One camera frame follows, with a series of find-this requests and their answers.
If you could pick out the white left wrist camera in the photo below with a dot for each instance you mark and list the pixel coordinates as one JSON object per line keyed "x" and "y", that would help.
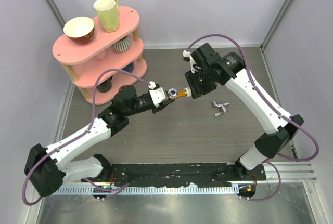
{"x": 158, "y": 94}

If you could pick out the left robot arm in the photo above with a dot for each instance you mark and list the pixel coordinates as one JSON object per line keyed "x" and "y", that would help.
{"x": 50, "y": 167}

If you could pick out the red bowl white inside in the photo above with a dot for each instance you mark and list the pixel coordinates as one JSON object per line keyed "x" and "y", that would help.
{"x": 80, "y": 30}

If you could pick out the pink three-tier shelf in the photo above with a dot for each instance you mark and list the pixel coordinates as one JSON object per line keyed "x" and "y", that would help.
{"x": 112, "y": 59}

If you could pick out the chrome faucet on table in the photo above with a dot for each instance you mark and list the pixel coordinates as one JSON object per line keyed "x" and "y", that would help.
{"x": 222, "y": 108}

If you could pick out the black mug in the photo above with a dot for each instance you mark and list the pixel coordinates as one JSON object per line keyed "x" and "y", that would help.
{"x": 105, "y": 86}

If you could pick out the dark blue mug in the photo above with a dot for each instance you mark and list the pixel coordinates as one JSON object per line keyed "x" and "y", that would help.
{"x": 129, "y": 68}

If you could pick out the orange faucet with chrome knob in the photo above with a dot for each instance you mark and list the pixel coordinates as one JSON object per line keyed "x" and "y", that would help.
{"x": 174, "y": 94}

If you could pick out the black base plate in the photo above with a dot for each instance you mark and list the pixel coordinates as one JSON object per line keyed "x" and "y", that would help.
{"x": 176, "y": 175}

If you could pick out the striped grey bowl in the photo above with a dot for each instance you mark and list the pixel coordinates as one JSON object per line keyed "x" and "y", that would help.
{"x": 122, "y": 45}

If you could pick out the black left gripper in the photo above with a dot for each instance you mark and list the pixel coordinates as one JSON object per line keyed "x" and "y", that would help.
{"x": 162, "y": 106}

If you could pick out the yellow-green mug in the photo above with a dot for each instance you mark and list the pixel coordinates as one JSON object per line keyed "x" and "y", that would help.
{"x": 107, "y": 14}

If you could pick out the pink cup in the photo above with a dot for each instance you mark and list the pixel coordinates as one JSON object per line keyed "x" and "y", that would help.
{"x": 101, "y": 55}

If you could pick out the white PVC elbow fitting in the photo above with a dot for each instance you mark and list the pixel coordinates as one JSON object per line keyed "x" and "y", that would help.
{"x": 187, "y": 92}

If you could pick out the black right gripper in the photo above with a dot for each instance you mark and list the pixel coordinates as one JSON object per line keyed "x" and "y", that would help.
{"x": 196, "y": 90}

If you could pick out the slotted cable duct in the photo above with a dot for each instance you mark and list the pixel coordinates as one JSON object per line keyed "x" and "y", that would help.
{"x": 85, "y": 189}

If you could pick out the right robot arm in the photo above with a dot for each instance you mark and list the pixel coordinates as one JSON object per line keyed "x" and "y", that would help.
{"x": 279, "y": 125}

